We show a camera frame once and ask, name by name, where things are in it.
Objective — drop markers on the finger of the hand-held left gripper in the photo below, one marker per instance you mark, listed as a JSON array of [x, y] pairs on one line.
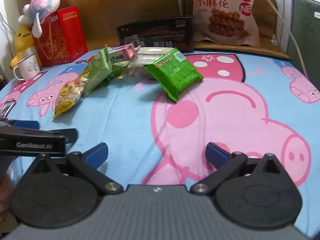
[[25, 125], [71, 133]]

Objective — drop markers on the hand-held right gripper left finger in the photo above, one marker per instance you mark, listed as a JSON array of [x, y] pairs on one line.
[[96, 153]]

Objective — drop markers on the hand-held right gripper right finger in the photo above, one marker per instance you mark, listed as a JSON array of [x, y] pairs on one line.
[[216, 155]]

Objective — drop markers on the yellow popcorn packet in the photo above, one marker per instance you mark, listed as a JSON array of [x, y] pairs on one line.
[[67, 95]]

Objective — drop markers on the pale green snack packet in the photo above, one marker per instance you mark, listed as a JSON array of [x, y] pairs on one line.
[[98, 67]]

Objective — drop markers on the green yellow candy packet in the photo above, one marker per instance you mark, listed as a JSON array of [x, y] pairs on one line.
[[120, 67]]

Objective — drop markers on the large green snack packet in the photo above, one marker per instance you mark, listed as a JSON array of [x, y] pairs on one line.
[[172, 75]]

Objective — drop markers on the small pink box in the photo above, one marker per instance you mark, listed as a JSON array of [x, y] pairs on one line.
[[125, 51]]

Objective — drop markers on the clear zip pouch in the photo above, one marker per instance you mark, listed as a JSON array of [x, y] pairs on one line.
[[145, 57]]

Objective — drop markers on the black cardboard box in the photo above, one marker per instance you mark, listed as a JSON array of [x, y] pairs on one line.
[[155, 33]]

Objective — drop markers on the black phone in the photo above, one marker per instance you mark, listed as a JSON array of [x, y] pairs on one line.
[[6, 108]]

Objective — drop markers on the pig printed blue blanket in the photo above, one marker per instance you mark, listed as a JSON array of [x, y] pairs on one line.
[[120, 120]]

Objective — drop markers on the white enamel mug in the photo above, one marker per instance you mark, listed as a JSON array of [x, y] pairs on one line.
[[28, 67]]

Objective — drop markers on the yellow plush toy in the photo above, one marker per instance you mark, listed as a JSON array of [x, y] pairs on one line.
[[23, 40]]

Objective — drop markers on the red gift box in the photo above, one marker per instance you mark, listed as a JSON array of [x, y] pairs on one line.
[[65, 37]]

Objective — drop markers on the pink plush toy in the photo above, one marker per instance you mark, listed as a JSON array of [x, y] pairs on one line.
[[43, 2]]

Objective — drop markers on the wooden headboard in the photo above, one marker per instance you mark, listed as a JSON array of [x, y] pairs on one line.
[[112, 5]]

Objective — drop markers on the large pink snack bag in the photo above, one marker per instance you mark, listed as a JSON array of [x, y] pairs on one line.
[[220, 5]]

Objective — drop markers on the frosted glass wardrobe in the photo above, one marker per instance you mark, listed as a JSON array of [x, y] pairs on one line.
[[305, 30]]

